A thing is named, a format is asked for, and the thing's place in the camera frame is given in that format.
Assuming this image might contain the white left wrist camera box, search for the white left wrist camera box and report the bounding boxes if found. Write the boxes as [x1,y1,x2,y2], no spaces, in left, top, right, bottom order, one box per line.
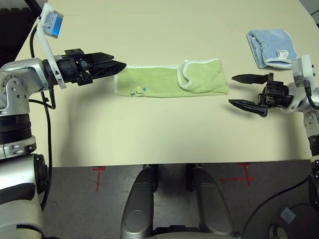
[36,2,67,90]

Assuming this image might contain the small blue square floor object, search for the small blue square floor object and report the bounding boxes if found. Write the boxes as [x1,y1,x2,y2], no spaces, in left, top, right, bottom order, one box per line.
[280,207,297,223]

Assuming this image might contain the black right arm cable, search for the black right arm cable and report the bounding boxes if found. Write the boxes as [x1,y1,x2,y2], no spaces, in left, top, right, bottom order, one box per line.
[240,79,319,239]

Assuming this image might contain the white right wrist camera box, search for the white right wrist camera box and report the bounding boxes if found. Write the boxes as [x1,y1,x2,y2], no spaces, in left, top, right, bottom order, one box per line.
[290,53,314,87]

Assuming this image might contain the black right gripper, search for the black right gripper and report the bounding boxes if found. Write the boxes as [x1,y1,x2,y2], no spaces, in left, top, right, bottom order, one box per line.
[228,72,291,118]

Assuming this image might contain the grey robot leg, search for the grey robot leg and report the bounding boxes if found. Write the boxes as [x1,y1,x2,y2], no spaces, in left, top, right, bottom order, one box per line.
[120,164,159,239]
[186,163,235,237]

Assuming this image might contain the green terry towel white trim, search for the green terry towel white trim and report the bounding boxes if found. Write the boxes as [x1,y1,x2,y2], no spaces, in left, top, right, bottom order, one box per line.
[114,57,230,98]

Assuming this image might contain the grey left robot leg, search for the grey left robot leg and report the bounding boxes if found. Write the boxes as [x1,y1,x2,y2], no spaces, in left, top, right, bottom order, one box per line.
[120,164,159,239]

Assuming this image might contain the grey right robot leg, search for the grey right robot leg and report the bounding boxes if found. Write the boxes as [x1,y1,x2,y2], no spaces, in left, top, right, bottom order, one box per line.
[186,163,235,237]

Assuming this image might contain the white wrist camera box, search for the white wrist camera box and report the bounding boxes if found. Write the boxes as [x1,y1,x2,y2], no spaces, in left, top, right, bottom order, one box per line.
[36,2,67,90]
[290,53,314,87]

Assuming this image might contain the folded light blue towel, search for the folded light blue towel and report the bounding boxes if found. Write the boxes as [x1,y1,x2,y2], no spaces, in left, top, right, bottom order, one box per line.
[246,28,298,70]

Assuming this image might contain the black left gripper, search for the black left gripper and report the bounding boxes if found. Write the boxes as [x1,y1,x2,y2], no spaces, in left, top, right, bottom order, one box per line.
[57,48,128,87]

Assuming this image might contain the black foam floor mat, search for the black foam floor mat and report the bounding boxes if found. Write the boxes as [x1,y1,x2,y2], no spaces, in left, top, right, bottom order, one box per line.
[0,7,38,66]

